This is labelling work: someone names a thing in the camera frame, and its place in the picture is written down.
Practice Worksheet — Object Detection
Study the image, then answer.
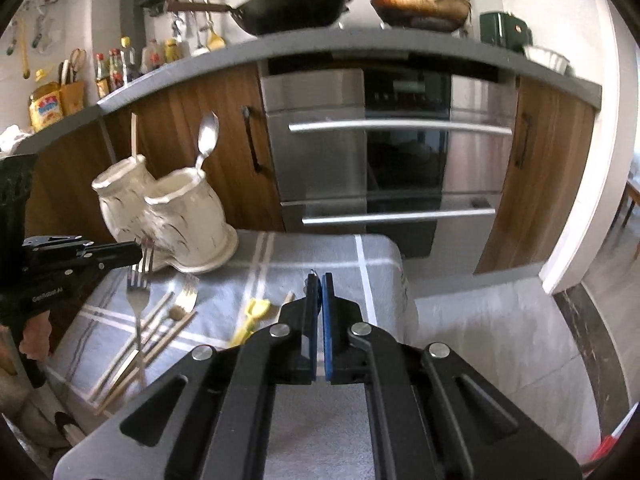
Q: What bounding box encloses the yellow oil bottle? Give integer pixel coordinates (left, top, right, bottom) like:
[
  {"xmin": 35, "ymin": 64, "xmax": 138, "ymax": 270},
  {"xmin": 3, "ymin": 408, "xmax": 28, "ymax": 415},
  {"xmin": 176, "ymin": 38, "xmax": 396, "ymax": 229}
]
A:
[{"xmin": 28, "ymin": 82, "xmax": 65, "ymax": 131}]

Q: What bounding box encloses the person's left hand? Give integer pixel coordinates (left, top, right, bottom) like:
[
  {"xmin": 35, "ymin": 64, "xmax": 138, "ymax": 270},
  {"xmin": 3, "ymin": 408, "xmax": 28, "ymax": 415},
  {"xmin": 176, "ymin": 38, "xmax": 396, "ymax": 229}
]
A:
[{"xmin": 17, "ymin": 310, "xmax": 53, "ymax": 358}]

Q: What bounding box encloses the silver spoon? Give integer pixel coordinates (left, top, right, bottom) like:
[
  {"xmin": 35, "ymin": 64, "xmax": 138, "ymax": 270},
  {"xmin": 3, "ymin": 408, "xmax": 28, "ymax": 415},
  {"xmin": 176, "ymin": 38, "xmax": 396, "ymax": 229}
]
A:
[{"xmin": 192, "ymin": 111, "xmax": 221, "ymax": 171}]

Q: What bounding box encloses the red object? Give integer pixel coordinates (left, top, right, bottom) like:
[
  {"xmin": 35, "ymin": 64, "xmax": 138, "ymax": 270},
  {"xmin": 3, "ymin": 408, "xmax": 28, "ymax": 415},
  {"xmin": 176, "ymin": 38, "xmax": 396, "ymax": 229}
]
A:
[{"xmin": 592, "ymin": 432, "xmax": 623, "ymax": 466}]

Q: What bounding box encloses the yellow cap bottle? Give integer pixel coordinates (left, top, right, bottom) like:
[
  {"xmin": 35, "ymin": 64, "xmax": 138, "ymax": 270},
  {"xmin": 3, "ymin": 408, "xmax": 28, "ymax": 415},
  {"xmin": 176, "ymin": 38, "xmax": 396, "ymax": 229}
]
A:
[{"xmin": 120, "ymin": 36, "xmax": 142, "ymax": 83}]

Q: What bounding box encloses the stainless steel built-in oven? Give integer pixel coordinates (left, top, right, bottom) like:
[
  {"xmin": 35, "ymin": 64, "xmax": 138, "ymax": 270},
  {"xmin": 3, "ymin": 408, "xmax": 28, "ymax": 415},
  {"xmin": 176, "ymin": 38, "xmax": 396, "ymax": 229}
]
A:
[{"xmin": 259, "ymin": 57, "xmax": 518, "ymax": 261}]

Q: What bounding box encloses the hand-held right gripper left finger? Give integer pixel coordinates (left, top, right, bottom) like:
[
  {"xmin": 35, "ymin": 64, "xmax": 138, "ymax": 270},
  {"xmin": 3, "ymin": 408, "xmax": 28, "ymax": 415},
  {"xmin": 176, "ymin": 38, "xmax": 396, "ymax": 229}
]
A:
[{"xmin": 120, "ymin": 271, "xmax": 321, "ymax": 480}]

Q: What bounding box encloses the grey pipe cover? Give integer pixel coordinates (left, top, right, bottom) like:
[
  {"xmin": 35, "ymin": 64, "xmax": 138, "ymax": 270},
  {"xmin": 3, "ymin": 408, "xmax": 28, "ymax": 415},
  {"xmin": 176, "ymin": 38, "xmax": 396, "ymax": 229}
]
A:
[{"xmin": 120, "ymin": 0, "xmax": 146, "ymax": 56}]

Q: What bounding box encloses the white ceramic utensil holder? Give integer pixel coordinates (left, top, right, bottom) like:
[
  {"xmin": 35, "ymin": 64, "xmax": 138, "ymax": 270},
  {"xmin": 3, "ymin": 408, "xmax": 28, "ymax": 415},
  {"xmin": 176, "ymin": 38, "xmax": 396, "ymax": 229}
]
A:
[{"xmin": 91, "ymin": 155, "xmax": 239, "ymax": 275}]

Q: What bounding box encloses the black cabinet handle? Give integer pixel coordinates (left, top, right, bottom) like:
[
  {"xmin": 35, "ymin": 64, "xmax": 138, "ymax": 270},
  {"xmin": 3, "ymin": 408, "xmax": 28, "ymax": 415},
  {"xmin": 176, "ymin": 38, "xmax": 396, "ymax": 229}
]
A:
[
  {"xmin": 515, "ymin": 112, "xmax": 532, "ymax": 169},
  {"xmin": 242, "ymin": 106, "xmax": 264, "ymax": 174}
]

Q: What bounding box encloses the gold fork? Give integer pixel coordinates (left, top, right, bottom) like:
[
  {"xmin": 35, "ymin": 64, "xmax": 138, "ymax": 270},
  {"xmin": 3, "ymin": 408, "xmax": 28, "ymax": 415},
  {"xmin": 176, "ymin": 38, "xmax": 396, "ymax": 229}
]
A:
[{"xmin": 100, "ymin": 274, "xmax": 200, "ymax": 396}]

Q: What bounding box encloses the wooden knife block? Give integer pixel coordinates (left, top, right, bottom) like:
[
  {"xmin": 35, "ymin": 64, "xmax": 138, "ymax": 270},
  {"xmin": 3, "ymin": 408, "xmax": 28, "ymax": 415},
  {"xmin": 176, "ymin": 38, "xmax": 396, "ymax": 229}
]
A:
[{"xmin": 60, "ymin": 80, "xmax": 85, "ymax": 116}]

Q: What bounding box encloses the yellow hose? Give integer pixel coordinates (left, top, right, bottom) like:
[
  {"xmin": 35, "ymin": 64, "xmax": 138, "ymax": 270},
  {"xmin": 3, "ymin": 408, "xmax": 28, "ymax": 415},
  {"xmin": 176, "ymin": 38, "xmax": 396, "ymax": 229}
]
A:
[{"xmin": 20, "ymin": 10, "xmax": 32, "ymax": 79}]

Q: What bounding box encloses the black wok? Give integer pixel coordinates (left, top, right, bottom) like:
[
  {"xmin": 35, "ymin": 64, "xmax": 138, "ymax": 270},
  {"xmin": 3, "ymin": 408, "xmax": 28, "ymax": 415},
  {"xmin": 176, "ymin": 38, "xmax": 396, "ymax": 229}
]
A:
[{"xmin": 165, "ymin": 0, "xmax": 357, "ymax": 37}]

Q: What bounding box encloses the yellow plastic spoon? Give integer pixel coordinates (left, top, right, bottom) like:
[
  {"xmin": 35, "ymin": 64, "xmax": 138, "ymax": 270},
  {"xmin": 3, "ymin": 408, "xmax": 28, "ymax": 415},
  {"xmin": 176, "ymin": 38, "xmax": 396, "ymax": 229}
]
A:
[{"xmin": 229, "ymin": 299, "xmax": 273, "ymax": 348}]

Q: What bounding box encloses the green kitchen appliance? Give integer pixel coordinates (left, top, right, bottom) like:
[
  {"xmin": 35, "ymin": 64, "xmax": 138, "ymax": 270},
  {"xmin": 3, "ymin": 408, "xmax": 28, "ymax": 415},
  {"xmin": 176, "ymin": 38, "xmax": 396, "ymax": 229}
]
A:
[{"xmin": 480, "ymin": 10, "xmax": 534, "ymax": 49}]

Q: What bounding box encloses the grey kitchen countertop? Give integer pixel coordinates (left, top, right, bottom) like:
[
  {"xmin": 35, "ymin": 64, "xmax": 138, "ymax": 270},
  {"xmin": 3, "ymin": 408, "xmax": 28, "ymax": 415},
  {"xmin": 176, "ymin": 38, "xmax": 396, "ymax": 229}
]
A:
[{"xmin": 15, "ymin": 27, "xmax": 603, "ymax": 158}]

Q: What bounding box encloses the white fluted bowl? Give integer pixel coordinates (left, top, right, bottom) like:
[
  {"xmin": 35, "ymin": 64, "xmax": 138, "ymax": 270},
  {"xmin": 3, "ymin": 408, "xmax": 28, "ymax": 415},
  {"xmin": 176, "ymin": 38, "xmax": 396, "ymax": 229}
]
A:
[{"xmin": 522, "ymin": 44, "xmax": 574, "ymax": 75}]

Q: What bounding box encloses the gas hob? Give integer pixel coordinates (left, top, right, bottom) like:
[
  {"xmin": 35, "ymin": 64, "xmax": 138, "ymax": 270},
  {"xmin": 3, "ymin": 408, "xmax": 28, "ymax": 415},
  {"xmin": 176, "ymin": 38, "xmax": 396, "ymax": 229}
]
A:
[{"xmin": 380, "ymin": 14, "xmax": 473, "ymax": 37}]

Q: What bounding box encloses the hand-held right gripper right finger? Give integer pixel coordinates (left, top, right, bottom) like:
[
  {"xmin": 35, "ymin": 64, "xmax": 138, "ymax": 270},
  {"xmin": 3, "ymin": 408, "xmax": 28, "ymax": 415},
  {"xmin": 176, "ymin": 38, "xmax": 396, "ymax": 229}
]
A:
[{"xmin": 322, "ymin": 273, "xmax": 521, "ymax": 480}]

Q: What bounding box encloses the yellow ladle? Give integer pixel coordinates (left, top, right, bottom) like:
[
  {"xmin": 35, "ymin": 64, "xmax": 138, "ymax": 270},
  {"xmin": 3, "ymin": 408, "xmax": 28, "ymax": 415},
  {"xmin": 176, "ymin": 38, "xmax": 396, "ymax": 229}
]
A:
[{"xmin": 205, "ymin": 0, "xmax": 226, "ymax": 51}]

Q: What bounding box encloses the wooden cabinet door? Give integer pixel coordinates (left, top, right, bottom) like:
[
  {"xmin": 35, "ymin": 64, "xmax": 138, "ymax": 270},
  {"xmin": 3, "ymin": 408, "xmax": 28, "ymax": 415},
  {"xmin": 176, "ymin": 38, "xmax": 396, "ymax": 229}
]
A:
[
  {"xmin": 102, "ymin": 65, "xmax": 286, "ymax": 233},
  {"xmin": 475, "ymin": 77, "xmax": 598, "ymax": 276},
  {"xmin": 22, "ymin": 120, "xmax": 117, "ymax": 351}
]

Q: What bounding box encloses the silver fork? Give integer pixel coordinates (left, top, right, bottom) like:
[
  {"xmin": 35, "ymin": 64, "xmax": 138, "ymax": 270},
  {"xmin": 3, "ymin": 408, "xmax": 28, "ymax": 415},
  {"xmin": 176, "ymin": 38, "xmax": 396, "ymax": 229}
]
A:
[{"xmin": 126, "ymin": 240, "xmax": 152, "ymax": 387}]

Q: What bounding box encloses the dark sauce bottle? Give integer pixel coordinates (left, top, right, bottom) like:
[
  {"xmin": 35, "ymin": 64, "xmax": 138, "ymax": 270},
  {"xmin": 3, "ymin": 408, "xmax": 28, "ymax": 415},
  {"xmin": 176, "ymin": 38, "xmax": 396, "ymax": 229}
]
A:
[{"xmin": 95, "ymin": 52, "xmax": 111, "ymax": 98}]

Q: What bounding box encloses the white towel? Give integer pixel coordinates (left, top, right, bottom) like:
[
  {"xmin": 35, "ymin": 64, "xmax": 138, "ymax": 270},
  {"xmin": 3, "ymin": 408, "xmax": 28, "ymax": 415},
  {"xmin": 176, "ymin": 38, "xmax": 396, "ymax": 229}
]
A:
[{"xmin": 0, "ymin": 125, "xmax": 33, "ymax": 154}]

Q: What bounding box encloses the red label sauce bottle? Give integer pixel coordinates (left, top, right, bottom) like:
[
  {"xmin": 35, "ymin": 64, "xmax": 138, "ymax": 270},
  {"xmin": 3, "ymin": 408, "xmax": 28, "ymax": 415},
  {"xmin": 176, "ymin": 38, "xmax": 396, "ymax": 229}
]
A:
[{"xmin": 109, "ymin": 49, "xmax": 125, "ymax": 92}]

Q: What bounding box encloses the white plastic jug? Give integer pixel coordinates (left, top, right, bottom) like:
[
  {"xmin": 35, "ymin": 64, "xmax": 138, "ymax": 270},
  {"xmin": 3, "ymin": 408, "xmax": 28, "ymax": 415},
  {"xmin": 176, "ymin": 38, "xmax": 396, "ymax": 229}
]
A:
[{"xmin": 142, "ymin": 39, "xmax": 163, "ymax": 73}]

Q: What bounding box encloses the grey checked tablecloth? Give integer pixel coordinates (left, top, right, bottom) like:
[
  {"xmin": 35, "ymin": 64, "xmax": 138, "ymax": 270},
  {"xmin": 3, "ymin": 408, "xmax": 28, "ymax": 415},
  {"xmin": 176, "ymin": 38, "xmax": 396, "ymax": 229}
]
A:
[{"xmin": 47, "ymin": 230, "xmax": 418, "ymax": 480}]

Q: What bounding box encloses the steel ladle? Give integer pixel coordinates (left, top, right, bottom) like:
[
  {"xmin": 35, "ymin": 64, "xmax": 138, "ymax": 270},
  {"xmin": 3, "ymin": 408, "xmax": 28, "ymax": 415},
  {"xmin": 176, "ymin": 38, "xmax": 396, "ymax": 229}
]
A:
[{"xmin": 190, "ymin": 0, "xmax": 211, "ymax": 57}]

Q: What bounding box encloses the wooden furniture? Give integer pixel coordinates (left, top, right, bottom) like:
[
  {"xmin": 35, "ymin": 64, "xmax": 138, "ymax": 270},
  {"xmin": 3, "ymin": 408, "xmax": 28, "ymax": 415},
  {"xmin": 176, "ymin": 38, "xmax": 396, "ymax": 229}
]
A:
[{"xmin": 611, "ymin": 180, "xmax": 640, "ymax": 231}]

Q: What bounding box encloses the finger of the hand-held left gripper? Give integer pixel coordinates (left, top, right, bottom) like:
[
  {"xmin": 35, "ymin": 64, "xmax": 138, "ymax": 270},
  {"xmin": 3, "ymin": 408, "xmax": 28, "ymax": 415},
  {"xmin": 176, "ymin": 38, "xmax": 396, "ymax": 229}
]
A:
[
  {"xmin": 22, "ymin": 234, "xmax": 143, "ymax": 261},
  {"xmin": 75, "ymin": 255, "xmax": 143, "ymax": 281}
]

